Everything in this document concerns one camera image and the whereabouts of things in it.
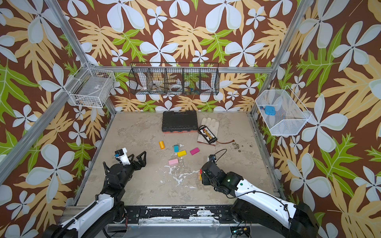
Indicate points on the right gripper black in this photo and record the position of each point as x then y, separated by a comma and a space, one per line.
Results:
205, 172

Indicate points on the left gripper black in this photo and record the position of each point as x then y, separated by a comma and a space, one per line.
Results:
142, 163

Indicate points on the magenta block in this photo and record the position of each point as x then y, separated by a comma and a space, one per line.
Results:
195, 151

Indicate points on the pink block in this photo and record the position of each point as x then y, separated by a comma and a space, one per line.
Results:
173, 162

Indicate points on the yellow rectangular block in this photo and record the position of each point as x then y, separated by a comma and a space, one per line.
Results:
181, 153

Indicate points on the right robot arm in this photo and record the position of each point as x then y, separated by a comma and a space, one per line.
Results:
255, 206

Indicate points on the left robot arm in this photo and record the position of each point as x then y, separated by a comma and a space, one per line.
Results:
107, 207

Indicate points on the orange cylinder block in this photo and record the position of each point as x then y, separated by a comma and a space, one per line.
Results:
162, 145

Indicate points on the beige work glove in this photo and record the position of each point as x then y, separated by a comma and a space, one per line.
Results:
212, 124

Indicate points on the black battery holder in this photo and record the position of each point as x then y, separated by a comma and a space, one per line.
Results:
206, 136

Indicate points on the black tool case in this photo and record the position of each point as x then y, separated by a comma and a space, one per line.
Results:
179, 121

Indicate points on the blue object in basket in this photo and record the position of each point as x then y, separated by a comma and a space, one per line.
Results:
270, 110

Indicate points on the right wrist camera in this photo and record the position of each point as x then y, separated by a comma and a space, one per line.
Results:
212, 158

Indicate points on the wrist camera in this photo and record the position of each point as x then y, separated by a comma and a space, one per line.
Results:
212, 158
121, 156

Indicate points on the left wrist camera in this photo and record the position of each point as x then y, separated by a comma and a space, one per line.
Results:
121, 156

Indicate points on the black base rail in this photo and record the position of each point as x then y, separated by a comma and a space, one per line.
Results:
198, 214

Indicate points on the white wire basket left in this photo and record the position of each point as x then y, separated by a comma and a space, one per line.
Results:
90, 86

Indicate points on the white wire basket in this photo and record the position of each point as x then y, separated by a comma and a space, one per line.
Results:
291, 113
90, 86

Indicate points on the black wire basket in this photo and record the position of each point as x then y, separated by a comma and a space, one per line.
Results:
174, 78

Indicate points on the white wire basket right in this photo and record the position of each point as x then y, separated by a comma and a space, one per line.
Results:
291, 113

